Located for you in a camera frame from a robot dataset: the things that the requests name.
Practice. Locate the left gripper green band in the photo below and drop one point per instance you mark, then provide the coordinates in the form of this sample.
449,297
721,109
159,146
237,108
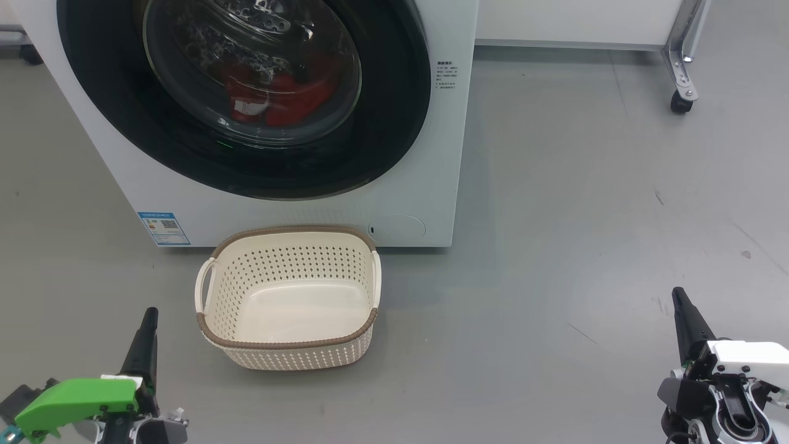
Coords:
74,398

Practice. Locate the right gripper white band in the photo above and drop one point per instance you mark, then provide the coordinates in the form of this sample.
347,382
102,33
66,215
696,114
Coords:
746,361

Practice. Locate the dark round washer door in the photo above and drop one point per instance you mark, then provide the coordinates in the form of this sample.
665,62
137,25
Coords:
111,105

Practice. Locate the red and white garment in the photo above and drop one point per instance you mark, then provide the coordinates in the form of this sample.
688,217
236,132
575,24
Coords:
296,98

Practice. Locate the cream perforated laundry basket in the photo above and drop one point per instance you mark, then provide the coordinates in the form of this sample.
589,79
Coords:
296,308

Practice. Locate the white front-load washing machine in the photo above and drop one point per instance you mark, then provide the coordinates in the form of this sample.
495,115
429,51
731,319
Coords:
296,216

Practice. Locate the blue energy label sticker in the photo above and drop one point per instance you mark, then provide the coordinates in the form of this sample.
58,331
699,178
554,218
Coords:
164,229

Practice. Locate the white partition with caster stand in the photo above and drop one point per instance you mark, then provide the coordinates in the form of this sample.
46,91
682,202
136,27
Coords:
573,21
31,57

